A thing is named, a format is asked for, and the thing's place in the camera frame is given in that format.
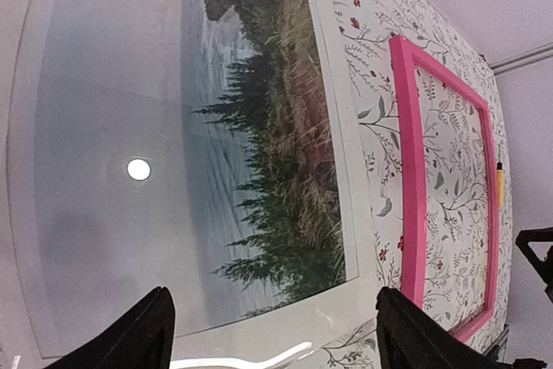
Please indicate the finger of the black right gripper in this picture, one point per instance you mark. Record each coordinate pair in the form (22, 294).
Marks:
(543, 267)

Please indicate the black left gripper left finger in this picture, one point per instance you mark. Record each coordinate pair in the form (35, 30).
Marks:
(141, 338)

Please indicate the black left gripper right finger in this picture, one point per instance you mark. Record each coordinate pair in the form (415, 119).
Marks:
(408, 338)

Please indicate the yellow handled screwdriver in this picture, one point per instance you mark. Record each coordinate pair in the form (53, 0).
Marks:
(501, 184)

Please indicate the framed landscape photo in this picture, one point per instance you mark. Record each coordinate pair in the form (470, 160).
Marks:
(209, 147)

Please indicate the pink wooden photo frame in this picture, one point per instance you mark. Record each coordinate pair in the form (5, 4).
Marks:
(405, 58)

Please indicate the floral patterned table mat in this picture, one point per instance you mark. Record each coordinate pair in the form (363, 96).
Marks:
(455, 276)

